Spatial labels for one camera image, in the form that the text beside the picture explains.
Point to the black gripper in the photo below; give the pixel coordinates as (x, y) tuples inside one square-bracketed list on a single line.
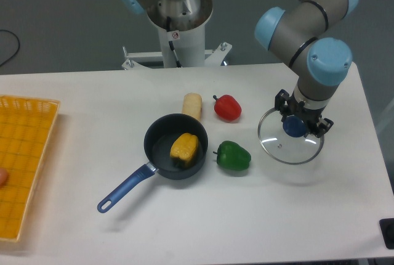
[(301, 113)]

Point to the glass pot lid blue knob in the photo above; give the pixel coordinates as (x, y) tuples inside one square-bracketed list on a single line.
[(287, 141)]

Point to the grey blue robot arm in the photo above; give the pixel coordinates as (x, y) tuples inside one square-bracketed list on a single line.
[(295, 37)]

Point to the red bell pepper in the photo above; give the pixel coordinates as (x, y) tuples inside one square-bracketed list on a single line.
[(227, 107)]

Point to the green bell pepper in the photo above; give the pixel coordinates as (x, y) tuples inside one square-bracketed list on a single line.
[(232, 156)]

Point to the beige corn cob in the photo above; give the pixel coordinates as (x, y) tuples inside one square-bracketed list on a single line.
[(192, 105)]

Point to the yellow bell pepper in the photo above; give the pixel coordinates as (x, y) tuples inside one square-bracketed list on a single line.
[(184, 149)]

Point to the black table corner device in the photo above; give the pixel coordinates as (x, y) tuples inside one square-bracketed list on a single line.
[(387, 230)]

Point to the yellow woven basket tray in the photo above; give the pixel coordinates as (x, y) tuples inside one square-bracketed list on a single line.
[(26, 127)]

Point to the dark pot blue handle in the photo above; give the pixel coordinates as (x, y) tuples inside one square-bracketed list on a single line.
[(158, 140)]

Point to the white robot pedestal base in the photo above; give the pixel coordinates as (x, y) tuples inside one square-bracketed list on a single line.
[(181, 27)]

